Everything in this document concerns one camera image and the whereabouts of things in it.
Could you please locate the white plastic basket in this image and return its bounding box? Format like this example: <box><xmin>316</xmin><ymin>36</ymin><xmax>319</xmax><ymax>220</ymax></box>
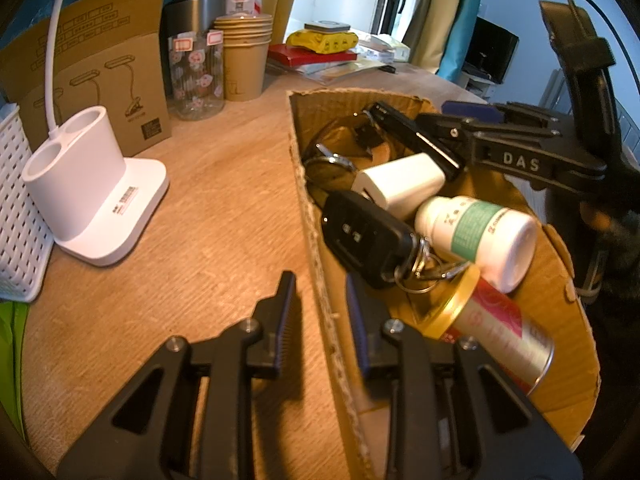
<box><xmin>0</xmin><ymin>104</ymin><xmax>54</xmax><ymax>304</ymax></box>

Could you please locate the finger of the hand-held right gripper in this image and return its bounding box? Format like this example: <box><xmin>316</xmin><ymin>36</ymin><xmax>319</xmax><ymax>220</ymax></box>
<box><xmin>442</xmin><ymin>101</ymin><xmax>564</xmax><ymax>134</ymax></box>
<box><xmin>369</xmin><ymin>102</ymin><xmax>608</xmax><ymax>181</ymax></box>

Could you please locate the glass jar with printed pattern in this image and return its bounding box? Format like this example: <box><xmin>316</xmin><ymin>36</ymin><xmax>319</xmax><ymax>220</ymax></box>
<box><xmin>167</xmin><ymin>29</ymin><xmax>226</xmax><ymax>121</ymax></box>

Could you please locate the yellow packet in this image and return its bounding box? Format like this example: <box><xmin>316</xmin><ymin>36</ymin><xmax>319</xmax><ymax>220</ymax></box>
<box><xmin>285</xmin><ymin>29</ymin><xmax>359</xmax><ymax>55</ymax></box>

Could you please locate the cardboard box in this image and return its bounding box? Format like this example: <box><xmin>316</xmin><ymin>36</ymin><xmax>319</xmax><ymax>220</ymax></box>
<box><xmin>285</xmin><ymin>88</ymin><xmax>602</xmax><ymax>480</ymax></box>

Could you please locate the white computer desk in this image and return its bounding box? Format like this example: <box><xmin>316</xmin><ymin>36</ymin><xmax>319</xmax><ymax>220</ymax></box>
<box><xmin>457</xmin><ymin>72</ymin><xmax>497</xmax><ymax>104</ymax></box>

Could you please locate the green bag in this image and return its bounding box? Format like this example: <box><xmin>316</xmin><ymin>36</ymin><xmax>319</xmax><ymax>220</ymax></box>
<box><xmin>0</xmin><ymin>299</ymin><xmax>32</xmax><ymax>442</ymax></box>

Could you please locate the white pill bottle green label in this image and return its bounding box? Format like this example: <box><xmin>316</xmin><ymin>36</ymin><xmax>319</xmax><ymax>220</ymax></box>
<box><xmin>413</xmin><ymin>195</ymin><xmax>539</xmax><ymax>294</ymax></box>

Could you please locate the red and gold tin can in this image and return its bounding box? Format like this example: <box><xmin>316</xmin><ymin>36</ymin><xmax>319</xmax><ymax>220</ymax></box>
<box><xmin>419</xmin><ymin>264</ymin><xmax>556</xmax><ymax>394</ymax></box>

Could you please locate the black monitor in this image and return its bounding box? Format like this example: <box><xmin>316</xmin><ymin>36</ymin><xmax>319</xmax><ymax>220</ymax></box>
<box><xmin>464</xmin><ymin>16</ymin><xmax>520</xmax><ymax>85</ymax></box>

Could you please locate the white desk lamp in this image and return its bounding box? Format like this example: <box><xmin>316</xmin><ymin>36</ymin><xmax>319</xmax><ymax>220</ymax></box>
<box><xmin>22</xmin><ymin>0</ymin><xmax>170</xmax><ymax>268</ymax></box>

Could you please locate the black car key with keyring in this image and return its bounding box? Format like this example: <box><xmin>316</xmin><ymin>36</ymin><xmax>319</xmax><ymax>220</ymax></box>
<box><xmin>319</xmin><ymin>190</ymin><xmax>472</xmax><ymax>294</ymax></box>

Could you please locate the brown printed lamp carton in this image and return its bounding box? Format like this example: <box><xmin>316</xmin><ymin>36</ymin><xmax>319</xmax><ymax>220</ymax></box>
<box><xmin>0</xmin><ymin>0</ymin><xmax>174</xmax><ymax>159</ymax></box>

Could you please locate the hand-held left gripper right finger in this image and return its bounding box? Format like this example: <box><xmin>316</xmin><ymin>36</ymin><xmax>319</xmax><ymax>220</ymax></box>
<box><xmin>346</xmin><ymin>274</ymin><xmax>584</xmax><ymax>480</ymax></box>

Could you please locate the stainless steel thermos mug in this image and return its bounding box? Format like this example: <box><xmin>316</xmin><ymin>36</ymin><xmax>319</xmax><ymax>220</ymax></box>
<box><xmin>162</xmin><ymin>0</ymin><xmax>229</xmax><ymax>102</ymax></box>

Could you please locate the clear plastic folder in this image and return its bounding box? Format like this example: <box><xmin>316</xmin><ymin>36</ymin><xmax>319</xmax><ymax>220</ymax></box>
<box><xmin>264</xmin><ymin>57</ymin><xmax>387</xmax><ymax>86</ymax></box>

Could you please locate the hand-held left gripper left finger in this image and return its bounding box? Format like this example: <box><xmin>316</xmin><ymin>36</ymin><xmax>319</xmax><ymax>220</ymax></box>
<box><xmin>57</xmin><ymin>270</ymin><xmax>299</xmax><ymax>480</ymax></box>

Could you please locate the red book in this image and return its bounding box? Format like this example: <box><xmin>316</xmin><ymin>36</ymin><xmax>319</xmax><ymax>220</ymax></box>
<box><xmin>267</xmin><ymin>43</ymin><xmax>359</xmax><ymax>67</ymax></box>

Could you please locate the pile of white boxes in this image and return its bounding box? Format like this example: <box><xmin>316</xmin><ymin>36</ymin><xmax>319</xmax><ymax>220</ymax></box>
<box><xmin>357</xmin><ymin>33</ymin><xmax>412</xmax><ymax>64</ymax></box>

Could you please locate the stack of brown paper cups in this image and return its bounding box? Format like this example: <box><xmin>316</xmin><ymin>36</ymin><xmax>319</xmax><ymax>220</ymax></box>
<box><xmin>213</xmin><ymin>13</ymin><xmax>275</xmax><ymax>102</ymax></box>

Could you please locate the white charger block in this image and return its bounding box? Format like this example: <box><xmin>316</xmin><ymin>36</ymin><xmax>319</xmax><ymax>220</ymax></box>
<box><xmin>351</xmin><ymin>153</ymin><xmax>447</xmax><ymax>221</ymax></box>

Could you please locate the small white grey device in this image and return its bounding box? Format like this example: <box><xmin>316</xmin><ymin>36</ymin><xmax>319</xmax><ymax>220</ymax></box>
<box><xmin>303</xmin><ymin>19</ymin><xmax>351</xmax><ymax>36</ymax></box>

